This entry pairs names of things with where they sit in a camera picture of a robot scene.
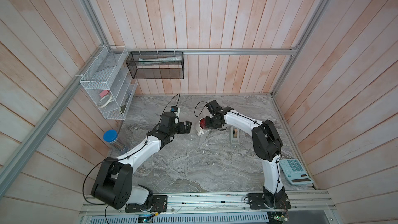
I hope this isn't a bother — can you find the red white ceramic mug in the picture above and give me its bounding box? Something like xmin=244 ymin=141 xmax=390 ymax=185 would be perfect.
xmin=195 ymin=118 xmax=208 ymax=136

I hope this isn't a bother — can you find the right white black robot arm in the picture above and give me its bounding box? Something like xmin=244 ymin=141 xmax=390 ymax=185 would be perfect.
xmin=200 ymin=100 xmax=291 ymax=210

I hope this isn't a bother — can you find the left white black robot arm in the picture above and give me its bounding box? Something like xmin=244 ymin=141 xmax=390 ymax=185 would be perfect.
xmin=91 ymin=106 xmax=192 ymax=211

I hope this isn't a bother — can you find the blue lid plastic jar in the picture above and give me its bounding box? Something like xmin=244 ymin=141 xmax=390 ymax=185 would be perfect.
xmin=103 ymin=130 xmax=129 ymax=154

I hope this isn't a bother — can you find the paper sheet in basket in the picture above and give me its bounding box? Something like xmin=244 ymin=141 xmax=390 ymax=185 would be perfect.
xmin=138 ymin=55 xmax=183 ymax=65

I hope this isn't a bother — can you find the white tape roll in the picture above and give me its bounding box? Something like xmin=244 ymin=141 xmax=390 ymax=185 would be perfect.
xmin=97 ymin=93 xmax=113 ymax=109

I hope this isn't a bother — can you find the pink eraser block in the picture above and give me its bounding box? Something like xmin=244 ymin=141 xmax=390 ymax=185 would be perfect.
xmin=99 ymin=90 xmax=109 ymax=98

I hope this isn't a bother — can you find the light blue calculator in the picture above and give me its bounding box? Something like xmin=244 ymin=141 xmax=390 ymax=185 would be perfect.
xmin=279 ymin=159 xmax=313 ymax=185

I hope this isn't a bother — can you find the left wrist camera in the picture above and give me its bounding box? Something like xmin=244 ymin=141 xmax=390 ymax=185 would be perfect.
xmin=170 ymin=106 xmax=180 ymax=117

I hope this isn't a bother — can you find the black camera cable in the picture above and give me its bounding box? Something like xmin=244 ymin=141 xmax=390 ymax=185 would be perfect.
xmin=194 ymin=101 xmax=210 ymax=118

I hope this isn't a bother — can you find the black mesh wall basket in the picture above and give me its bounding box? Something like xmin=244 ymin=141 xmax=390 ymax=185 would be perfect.
xmin=126 ymin=52 xmax=185 ymax=80

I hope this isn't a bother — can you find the white wire mesh shelf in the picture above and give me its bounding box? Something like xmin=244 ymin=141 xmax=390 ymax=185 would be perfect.
xmin=80 ymin=45 xmax=137 ymax=120

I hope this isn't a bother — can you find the horizontal aluminium wall rail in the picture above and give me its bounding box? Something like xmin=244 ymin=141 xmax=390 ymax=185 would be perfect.
xmin=126 ymin=48 xmax=298 ymax=56

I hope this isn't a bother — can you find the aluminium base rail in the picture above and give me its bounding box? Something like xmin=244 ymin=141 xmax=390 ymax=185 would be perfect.
xmin=78 ymin=190 xmax=337 ymax=217

